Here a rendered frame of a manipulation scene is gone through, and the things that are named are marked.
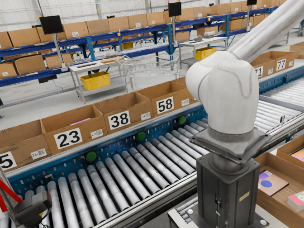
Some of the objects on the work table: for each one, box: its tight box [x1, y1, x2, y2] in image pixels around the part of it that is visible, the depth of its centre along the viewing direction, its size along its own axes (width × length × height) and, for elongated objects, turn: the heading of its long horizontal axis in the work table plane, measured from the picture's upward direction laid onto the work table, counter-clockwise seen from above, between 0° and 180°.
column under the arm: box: [185, 152, 270, 228], centre depth 89 cm, size 26×26×33 cm
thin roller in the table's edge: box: [176, 196, 198, 213], centre depth 110 cm, size 2×28×2 cm, turn 134°
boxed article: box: [287, 191, 304, 212], centre depth 96 cm, size 6×10×5 cm, turn 121°
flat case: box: [258, 170, 289, 197], centre depth 110 cm, size 14×19×2 cm
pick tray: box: [253, 152, 304, 228], centre depth 101 cm, size 28×38×10 cm
